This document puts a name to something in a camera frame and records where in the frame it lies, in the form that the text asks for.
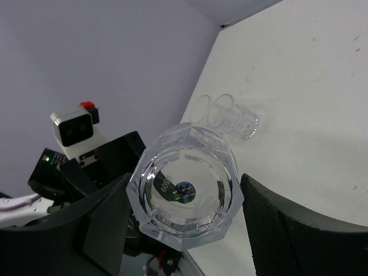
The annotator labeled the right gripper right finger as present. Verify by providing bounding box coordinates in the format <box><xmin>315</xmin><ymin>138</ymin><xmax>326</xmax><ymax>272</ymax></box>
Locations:
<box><xmin>240</xmin><ymin>174</ymin><xmax>367</xmax><ymax>275</ymax></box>

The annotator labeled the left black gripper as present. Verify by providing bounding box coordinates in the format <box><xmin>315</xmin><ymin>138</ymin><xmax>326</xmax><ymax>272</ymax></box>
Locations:
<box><xmin>59</xmin><ymin>131</ymin><xmax>146</xmax><ymax>198</ymax></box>

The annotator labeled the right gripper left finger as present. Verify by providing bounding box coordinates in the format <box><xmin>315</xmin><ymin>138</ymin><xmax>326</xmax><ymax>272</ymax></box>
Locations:
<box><xmin>1</xmin><ymin>173</ymin><xmax>131</xmax><ymax>275</ymax></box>

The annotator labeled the clear glass with sticker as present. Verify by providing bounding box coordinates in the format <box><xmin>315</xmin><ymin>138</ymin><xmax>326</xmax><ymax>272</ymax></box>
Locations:
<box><xmin>126</xmin><ymin>123</ymin><xmax>244</xmax><ymax>251</ymax></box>

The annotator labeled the clear faceted glass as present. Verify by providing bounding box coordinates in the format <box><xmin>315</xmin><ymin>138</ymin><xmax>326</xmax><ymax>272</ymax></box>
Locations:
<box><xmin>206</xmin><ymin>94</ymin><xmax>258</xmax><ymax>140</ymax></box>

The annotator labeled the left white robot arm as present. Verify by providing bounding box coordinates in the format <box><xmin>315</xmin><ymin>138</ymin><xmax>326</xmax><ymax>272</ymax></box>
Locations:
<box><xmin>1</xmin><ymin>131</ymin><xmax>145</xmax><ymax>228</ymax></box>

